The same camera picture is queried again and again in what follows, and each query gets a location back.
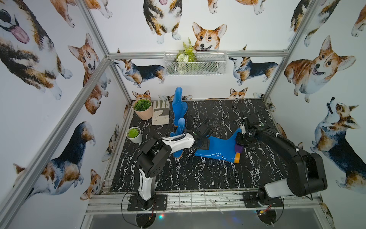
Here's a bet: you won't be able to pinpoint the white wire wall basket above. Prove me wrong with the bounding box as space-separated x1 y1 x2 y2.
164 51 228 76

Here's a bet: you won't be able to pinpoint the small white plant pot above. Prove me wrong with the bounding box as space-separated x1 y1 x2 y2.
126 127 143 144

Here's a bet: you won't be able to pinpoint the green moss in white pot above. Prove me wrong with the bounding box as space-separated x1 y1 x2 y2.
127 127 140 139

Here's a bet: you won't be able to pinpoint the green plant in pink pot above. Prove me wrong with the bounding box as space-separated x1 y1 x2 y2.
133 99 152 112

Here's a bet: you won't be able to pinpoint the blue rubber boot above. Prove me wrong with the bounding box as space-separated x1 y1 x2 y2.
194 128 241 164
170 118 185 159
172 87 188 127

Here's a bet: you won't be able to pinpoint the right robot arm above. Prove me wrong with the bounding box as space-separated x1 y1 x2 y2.
236 117 328 199

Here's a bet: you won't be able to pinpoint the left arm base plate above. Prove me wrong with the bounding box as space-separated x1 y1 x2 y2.
127 194 168 211

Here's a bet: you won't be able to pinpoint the aluminium front rail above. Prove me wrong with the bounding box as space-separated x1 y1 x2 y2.
86 189 320 216

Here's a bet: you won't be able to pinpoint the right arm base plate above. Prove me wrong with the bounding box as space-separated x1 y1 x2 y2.
242 191 284 209

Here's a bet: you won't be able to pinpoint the purple cloth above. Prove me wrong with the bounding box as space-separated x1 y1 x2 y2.
234 144 244 154

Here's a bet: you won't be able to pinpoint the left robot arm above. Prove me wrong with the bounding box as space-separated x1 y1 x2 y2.
134 119 213 206

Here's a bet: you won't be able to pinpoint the pink ribbed plant pot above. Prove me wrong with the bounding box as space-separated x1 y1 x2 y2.
132 99 153 120

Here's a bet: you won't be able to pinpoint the fern with white flower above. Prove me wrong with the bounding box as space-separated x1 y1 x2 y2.
175 39 196 75

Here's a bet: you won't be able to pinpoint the blue rubber boot back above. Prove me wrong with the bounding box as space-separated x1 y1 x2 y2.
194 128 241 164

